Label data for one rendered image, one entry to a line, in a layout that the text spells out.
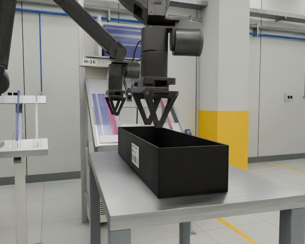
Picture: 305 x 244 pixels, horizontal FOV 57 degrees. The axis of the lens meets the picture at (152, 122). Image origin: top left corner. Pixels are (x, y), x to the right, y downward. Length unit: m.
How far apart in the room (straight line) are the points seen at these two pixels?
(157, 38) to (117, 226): 0.37
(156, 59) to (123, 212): 0.31
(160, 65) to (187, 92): 3.74
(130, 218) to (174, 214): 0.09
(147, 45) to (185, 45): 0.08
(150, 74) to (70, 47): 3.36
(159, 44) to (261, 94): 4.57
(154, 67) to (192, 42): 0.09
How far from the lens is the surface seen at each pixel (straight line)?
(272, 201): 0.70
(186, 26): 0.62
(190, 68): 4.37
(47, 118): 3.84
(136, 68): 1.17
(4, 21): 1.07
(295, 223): 0.76
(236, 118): 4.13
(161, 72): 0.58
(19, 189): 2.05
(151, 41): 0.59
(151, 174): 0.67
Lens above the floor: 1.01
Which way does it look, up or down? 4 degrees down
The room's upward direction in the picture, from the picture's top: straight up
